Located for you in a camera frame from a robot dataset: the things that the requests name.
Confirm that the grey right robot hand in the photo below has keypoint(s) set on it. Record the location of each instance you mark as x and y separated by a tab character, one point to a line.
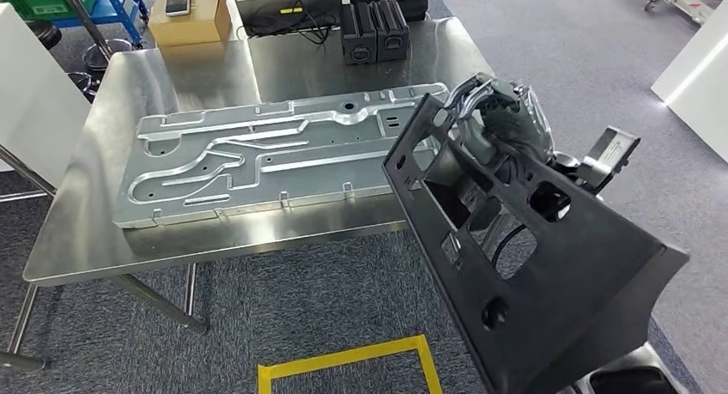
512	118

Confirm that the black plastic panel part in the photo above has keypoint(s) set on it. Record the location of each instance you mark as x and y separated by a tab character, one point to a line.
569	300

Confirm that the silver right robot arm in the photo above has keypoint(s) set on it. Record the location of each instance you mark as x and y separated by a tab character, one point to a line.
637	380

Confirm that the stainless steel workbench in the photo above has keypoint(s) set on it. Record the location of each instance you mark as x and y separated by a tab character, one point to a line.
199	78

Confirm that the black battery box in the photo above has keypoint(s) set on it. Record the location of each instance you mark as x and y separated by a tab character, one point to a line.
392	33
358	36

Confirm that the black equipment case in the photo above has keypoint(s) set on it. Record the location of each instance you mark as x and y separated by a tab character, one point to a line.
409	2

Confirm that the stamped sheet metal panel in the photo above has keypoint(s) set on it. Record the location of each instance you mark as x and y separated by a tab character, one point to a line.
318	175

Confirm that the cardboard box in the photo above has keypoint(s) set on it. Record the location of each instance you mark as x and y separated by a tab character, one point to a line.
193	30

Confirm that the smartphone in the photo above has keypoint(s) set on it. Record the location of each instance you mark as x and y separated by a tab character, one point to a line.
177	2

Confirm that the blue metal cart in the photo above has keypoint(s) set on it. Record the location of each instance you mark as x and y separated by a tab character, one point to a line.
122	7

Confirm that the steel stanchion with base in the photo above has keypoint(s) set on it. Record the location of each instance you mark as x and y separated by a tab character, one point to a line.
108	53

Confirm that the dark round stanchion base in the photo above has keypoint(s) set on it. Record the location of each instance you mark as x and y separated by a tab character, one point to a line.
82	84

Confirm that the black round stool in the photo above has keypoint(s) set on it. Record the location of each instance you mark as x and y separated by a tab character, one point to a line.
44	33

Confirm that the white table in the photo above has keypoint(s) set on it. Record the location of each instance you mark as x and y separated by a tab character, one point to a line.
34	95

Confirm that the green plastic crate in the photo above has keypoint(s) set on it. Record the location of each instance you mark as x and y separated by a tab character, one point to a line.
34	2

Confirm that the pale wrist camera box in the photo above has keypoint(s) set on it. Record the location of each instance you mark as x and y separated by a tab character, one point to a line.
611	152

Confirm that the white lit pedestal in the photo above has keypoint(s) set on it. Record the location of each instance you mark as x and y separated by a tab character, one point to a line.
699	78

